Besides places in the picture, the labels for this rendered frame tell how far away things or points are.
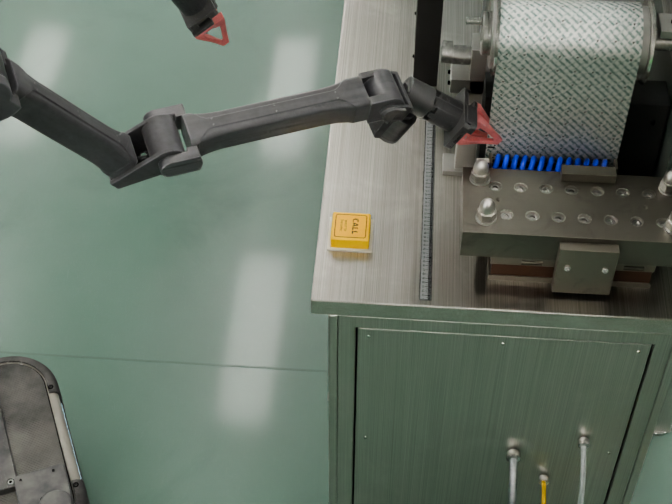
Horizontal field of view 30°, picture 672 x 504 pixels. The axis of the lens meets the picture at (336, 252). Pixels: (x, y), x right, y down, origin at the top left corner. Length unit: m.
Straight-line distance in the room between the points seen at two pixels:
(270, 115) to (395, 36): 0.72
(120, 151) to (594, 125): 0.82
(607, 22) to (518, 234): 0.38
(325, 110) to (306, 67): 1.99
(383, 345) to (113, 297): 1.29
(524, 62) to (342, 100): 0.31
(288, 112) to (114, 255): 1.54
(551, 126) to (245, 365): 1.30
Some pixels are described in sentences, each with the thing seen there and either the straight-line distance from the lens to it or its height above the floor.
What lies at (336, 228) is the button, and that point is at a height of 0.92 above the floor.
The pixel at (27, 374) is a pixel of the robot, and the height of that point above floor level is 0.24.
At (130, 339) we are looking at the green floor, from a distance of 3.33.
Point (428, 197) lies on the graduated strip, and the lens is 2.37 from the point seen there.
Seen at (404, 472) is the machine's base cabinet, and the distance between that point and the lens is 2.63.
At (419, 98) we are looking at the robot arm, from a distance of 2.17.
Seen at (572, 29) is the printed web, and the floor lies 1.30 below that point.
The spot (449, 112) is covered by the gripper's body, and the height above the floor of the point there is 1.14.
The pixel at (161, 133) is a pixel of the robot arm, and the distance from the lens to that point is 2.04.
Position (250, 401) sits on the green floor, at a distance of 3.18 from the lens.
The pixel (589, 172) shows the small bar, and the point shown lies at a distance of 2.25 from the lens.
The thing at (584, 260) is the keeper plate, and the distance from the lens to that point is 2.17.
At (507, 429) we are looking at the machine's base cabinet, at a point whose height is 0.54.
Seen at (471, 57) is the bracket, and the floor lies 1.18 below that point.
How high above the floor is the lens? 2.58
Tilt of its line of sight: 48 degrees down
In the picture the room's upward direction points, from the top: straight up
